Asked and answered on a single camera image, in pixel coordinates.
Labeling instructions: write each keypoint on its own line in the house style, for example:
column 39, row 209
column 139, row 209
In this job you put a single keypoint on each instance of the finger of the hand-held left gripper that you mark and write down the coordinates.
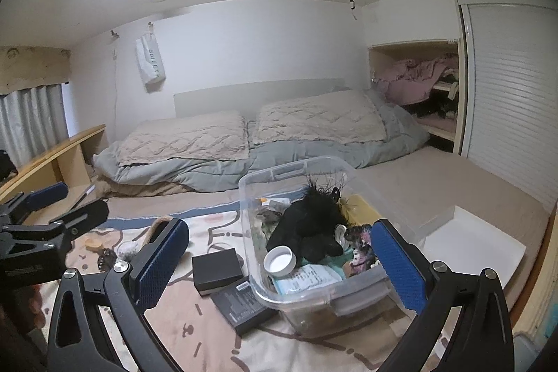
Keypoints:
column 46, row 195
column 87, row 217

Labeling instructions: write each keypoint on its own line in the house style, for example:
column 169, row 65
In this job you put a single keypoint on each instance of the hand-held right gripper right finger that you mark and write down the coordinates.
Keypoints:
column 401, row 267

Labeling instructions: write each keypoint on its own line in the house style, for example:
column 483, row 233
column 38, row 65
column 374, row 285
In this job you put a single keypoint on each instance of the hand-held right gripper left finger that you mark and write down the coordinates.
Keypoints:
column 161, row 263

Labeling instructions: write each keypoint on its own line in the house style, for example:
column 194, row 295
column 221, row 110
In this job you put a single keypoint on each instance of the purple white crochet piece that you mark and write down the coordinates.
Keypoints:
column 359, row 250

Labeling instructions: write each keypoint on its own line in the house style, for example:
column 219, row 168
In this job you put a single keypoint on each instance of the white blue packet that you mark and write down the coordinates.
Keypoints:
column 305, row 278

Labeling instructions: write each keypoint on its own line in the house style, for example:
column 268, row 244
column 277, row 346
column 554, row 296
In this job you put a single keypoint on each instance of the black feather hair accessory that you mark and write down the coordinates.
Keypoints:
column 305, row 224

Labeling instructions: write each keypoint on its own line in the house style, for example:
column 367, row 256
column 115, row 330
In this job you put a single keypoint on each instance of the clear plastic storage bin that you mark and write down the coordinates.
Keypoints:
column 305, row 311

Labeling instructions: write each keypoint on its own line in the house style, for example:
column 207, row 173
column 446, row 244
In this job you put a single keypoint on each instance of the white round plastic lid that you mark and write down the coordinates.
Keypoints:
column 279, row 261

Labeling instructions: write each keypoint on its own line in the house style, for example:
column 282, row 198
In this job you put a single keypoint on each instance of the person's left forearm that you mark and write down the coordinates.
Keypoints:
column 15, row 350

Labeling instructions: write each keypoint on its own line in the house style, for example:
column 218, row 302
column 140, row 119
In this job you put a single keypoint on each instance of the person's left hand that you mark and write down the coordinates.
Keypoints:
column 35, row 304

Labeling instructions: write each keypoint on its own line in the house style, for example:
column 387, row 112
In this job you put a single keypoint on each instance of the beige fleece hat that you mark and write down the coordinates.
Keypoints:
column 154, row 228

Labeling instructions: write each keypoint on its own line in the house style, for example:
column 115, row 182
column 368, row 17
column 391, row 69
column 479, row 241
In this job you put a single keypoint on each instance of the light wooden shelf unit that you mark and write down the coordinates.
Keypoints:
column 65, row 163

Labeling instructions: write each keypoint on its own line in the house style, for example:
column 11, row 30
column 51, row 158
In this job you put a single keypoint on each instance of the brown hair claw clip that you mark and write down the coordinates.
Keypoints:
column 107, row 261

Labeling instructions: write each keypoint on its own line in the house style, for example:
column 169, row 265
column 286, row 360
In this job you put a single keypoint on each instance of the pink brown printed bed sheet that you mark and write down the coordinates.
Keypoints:
column 183, row 311

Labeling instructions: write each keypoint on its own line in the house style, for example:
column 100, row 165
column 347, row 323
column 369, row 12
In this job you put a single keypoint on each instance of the black box silver base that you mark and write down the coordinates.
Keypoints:
column 216, row 267

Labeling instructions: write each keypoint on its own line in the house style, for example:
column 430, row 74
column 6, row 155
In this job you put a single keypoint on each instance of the beige fleece blanket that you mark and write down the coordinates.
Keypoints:
column 144, row 188

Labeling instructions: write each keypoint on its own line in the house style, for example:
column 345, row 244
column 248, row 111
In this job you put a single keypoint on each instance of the yellow flat box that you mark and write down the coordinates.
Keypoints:
column 364, row 208

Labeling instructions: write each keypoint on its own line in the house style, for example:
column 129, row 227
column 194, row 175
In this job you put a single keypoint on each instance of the grey curtain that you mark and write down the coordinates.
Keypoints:
column 30, row 123

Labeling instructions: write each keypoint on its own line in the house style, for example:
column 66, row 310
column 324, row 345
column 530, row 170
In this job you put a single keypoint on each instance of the white flat board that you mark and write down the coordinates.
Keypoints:
column 475, row 250

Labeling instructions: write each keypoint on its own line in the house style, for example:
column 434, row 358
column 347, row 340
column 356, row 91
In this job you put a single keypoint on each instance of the flat black box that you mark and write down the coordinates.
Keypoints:
column 244, row 306

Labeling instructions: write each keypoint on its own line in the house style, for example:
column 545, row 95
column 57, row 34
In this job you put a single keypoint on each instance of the plain beige mattress cover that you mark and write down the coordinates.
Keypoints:
column 479, row 189

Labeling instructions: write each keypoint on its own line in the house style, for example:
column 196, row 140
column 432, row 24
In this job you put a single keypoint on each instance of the beige quilted pillow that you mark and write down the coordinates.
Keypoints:
column 183, row 141
column 318, row 119

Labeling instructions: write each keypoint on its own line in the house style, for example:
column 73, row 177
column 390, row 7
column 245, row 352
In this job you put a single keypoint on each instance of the beige patterned curtain valance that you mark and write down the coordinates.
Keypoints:
column 30, row 67

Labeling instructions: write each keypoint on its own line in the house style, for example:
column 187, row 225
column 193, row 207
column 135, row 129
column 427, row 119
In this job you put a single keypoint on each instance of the grey blue quilt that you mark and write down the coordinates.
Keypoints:
column 305, row 163

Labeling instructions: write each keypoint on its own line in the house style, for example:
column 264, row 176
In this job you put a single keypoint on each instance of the white hanging bag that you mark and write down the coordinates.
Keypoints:
column 150, row 62

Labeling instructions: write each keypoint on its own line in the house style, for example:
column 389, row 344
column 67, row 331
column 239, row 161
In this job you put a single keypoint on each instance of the grey headboard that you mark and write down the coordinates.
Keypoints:
column 218, row 102

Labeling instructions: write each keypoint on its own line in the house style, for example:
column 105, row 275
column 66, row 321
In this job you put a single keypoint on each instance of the pile of clothes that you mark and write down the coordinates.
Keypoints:
column 405, row 80

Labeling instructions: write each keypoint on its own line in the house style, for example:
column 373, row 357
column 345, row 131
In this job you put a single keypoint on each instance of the white louvred closet door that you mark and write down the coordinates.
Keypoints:
column 510, row 93

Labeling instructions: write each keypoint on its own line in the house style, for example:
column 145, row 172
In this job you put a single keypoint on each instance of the wooden closet shelf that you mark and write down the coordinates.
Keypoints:
column 378, row 62

